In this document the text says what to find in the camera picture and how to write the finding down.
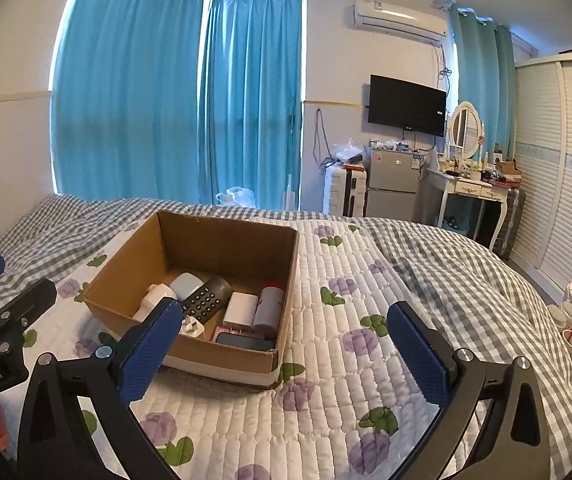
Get air conditioner cable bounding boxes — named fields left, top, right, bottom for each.
left=433, top=42, right=454, bottom=78

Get small white plug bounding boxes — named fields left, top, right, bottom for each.
left=180, top=315, right=207, bottom=339

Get white vanity table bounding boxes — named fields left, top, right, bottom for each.
left=426, top=167, right=511, bottom=246

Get hanging wall cable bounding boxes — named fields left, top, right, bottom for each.
left=313, top=107, right=334, bottom=168

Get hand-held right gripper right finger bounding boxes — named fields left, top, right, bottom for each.
left=386, top=301, right=551, bottom=480

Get black wall television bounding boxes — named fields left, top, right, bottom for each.
left=368, top=74, right=448, bottom=137

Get white suitcase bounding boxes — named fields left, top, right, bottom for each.
left=323, top=165, right=368, bottom=217

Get white plastic bag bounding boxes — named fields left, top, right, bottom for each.
left=216, top=186, right=257, bottom=208

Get oval white vanity mirror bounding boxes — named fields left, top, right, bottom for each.
left=447, top=101, right=481, bottom=158

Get silver mini fridge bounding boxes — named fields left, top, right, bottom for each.
left=364, top=147, right=424, bottom=221

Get white power adapter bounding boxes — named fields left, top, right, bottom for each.
left=223, top=291, right=260, bottom=331

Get small brown cardboard box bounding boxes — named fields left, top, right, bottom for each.
left=494, top=159, right=522, bottom=183

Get white floral quilted blanket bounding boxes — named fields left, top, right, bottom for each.
left=16, top=217, right=572, bottom=480

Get narrow blue curtain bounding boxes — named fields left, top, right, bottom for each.
left=198, top=0, right=304, bottom=211

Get white rounded case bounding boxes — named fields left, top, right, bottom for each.
left=168, top=272, right=207, bottom=301

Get white air conditioner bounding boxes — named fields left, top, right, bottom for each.
left=353, top=0, right=449, bottom=43

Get white slatted wardrobe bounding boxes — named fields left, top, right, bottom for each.
left=508, top=50, right=572, bottom=291

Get dark blue phone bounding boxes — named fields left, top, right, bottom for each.
left=214, top=331, right=277, bottom=352

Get teal curtain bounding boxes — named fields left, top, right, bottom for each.
left=448, top=10, right=516, bottom=143

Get white cylindrical bottle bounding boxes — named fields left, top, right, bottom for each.
left=131, top=284, right=181, bottom=322

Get wide blue curtain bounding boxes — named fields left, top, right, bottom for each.
left=51, top=0, right=205, bottom=206

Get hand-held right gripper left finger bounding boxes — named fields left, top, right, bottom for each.
left=16, top=296, right=184, bottom=480

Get black remote control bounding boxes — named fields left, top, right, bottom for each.
left=178, top=275, right=233, bottom=322

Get silver suitcase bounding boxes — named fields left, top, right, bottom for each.
left=493, top=187, right=526, bottom=261

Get red and grey small container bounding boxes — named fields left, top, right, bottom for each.
left=253, top=282, right=287, bottom=337

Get clear plastic bag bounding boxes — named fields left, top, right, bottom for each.
left=333, top=140, right=367, bottom=166

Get row of cosmetic bottles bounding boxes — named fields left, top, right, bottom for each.
left=438, top=152, right=489, bottom=179

